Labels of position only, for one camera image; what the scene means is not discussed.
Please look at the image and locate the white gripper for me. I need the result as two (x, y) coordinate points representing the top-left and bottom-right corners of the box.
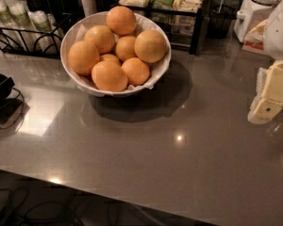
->
(247, 0), (283, 124)

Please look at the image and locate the white bowl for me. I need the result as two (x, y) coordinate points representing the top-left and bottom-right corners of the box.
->
(59, 10), (173, 98)

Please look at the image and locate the red white card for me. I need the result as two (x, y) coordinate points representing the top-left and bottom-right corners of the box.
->
(242, 20), (266, 55)

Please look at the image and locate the white appliance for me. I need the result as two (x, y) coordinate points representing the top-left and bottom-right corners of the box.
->
(234, 0), (281, 43)

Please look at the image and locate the black shelf rack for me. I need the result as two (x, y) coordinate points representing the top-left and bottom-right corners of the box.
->
(118, 0), (207, 55)

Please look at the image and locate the orange top back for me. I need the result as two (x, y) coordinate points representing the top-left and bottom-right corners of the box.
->
(106, 6), (137, 36)

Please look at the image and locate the small orange middle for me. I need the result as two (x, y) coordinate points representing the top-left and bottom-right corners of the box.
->
(100, 54), (122, 65)

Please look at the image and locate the plastic cup stack right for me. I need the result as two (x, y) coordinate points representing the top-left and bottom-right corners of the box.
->
(29, 10), (58, 55)

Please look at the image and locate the plastic cup stack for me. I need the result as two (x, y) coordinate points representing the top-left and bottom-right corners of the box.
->
(29, 10), (58, 55)
(0, 0), (16, 29)
(9, 3), (35, 52)

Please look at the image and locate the plastic cup stack middle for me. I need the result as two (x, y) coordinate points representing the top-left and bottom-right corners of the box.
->
(9, 3), (35, 52)

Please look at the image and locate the black pan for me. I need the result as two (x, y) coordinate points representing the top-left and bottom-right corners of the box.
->
(0, 73), (16, 111)

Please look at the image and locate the plastic cup stack left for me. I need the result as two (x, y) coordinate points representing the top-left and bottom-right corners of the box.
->
(0, 0), (16, 29)

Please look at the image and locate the black wire basket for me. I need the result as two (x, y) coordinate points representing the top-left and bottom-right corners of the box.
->
(207, 0), (235, 39)

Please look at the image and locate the black wire rack left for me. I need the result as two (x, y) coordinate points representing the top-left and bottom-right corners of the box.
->
(0, 13), (71, 59)

